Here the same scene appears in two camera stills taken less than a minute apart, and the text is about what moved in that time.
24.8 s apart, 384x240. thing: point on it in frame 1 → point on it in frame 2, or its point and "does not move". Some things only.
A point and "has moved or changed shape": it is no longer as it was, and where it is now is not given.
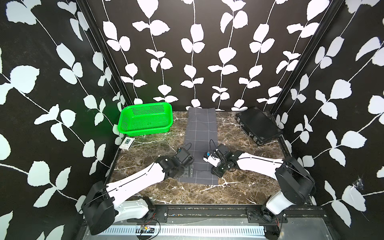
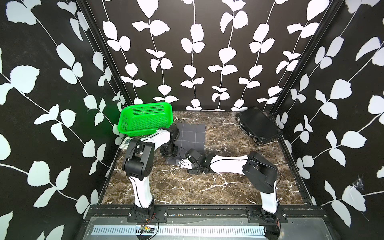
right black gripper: [216, 172] → [192, 172]
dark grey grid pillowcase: [201, 137] has moved or changed shape
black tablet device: [256, 124] does not move
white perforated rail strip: [188, 231] does not move
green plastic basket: [140, 119] does not move
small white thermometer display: [127, 143] does not move
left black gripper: [188, 171] → [174, 154]
